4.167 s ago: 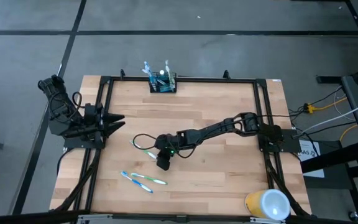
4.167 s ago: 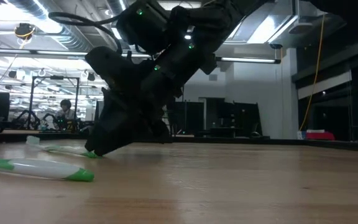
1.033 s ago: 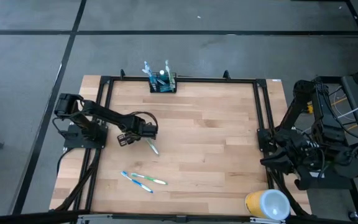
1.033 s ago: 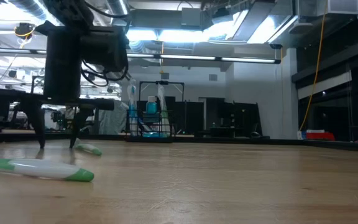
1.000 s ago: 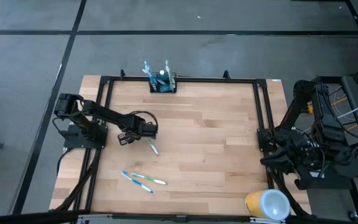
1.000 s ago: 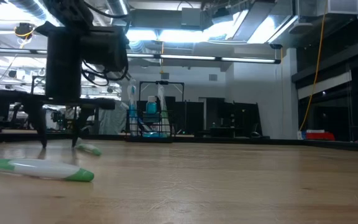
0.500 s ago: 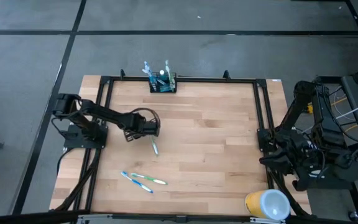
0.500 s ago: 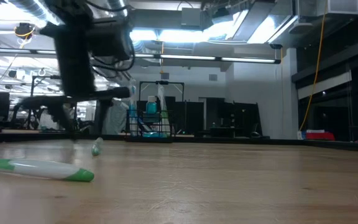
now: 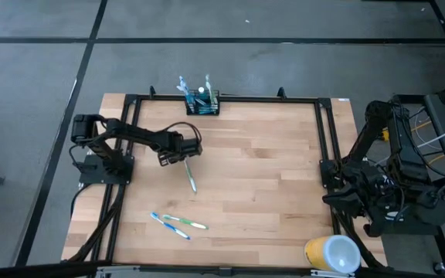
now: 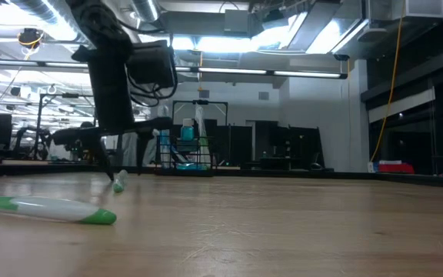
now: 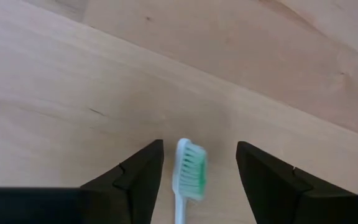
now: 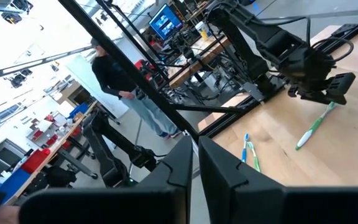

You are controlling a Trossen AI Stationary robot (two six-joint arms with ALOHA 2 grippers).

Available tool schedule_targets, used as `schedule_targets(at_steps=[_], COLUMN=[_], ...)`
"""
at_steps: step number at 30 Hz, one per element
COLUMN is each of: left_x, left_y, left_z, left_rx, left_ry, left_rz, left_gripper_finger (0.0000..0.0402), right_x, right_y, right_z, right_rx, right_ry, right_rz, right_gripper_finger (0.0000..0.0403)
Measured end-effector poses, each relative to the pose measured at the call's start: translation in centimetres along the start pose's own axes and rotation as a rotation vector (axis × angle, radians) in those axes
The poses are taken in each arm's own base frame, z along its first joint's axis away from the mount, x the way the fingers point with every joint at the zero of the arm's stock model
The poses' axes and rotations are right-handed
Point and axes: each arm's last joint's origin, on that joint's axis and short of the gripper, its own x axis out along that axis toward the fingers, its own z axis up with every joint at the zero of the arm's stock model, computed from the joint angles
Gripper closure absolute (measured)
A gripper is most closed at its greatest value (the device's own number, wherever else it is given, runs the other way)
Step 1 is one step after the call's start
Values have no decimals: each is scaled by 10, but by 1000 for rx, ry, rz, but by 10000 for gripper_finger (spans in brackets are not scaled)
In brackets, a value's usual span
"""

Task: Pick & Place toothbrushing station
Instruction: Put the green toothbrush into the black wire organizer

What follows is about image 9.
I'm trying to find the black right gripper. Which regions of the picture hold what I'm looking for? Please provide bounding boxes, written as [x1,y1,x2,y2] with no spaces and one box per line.
[321,173,405,238]

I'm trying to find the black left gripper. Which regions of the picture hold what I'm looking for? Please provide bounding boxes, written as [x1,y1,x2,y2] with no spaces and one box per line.
[155,131,188,168]

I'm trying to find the yellow wipes canister white lid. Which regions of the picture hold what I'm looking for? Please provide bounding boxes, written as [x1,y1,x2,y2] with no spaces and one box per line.
[304,233,362,274]

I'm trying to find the blue and white toothbrush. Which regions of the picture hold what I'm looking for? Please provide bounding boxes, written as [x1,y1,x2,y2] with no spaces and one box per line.
[149,212,192,241]
[175,85,193,102]
[178,75,195,111]

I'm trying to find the black crossbeam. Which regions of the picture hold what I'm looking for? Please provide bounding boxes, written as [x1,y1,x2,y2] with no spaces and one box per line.
[0,260,386,278]

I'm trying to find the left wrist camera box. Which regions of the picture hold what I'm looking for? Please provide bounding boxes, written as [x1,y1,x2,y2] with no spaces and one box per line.
[182,138,203,156]

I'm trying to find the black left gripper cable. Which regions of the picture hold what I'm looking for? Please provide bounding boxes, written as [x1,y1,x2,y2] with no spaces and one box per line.
[159,121,204,147]

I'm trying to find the black wire caddy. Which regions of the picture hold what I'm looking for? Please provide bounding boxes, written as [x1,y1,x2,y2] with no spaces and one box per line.
[185,89,222,117]

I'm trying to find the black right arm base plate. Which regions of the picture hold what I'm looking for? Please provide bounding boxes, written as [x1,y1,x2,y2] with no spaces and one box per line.
[318,158,362,190]

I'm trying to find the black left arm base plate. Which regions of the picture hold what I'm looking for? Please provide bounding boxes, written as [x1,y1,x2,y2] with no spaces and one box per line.
[78,155,135,185]

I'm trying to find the thin yellow cable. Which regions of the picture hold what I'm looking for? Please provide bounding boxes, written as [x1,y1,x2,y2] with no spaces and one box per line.
[419,119,445,177]

